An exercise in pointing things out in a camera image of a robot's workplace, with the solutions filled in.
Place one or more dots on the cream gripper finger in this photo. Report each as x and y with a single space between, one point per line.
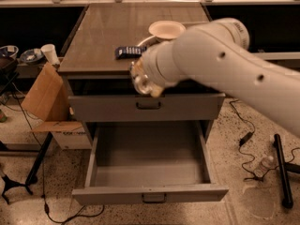
156 92
137 72

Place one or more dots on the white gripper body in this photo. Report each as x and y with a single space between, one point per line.
149 68

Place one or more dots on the blue pepsi can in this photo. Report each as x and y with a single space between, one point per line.
142 84

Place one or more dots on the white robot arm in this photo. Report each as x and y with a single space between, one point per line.
215 54

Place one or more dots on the closed grey top drawer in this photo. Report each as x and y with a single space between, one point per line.
131 108

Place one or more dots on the grey drawer cabinet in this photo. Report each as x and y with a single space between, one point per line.
90 68

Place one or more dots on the open grey middle drawer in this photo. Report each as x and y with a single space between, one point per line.
149 162

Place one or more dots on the white paper bowl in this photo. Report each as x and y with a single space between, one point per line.
166 30

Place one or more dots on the white paper cup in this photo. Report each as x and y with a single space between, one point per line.
50 53

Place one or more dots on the brown cardboard box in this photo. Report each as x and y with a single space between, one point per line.
47 99

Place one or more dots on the blue bowl near cup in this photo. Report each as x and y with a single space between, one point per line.
32 56

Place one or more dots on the blue bowl far left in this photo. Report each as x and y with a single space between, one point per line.
9 51

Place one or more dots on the clear plastic water bottle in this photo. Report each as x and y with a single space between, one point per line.
264 166

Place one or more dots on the black stand leg right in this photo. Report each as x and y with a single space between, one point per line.
284 168

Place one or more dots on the black stand leg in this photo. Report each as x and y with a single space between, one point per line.
32 176
284 168

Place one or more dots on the black stand leg left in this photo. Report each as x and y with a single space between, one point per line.
32 176

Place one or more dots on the black tripod foot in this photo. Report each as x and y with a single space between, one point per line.
9 184

